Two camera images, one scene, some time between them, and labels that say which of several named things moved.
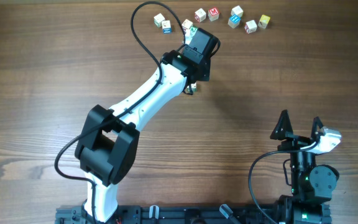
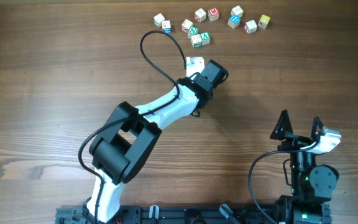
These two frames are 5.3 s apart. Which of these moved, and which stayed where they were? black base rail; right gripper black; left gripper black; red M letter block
Moved: left gripper black
Stayed: black base rail; right gripper black; red M letter block
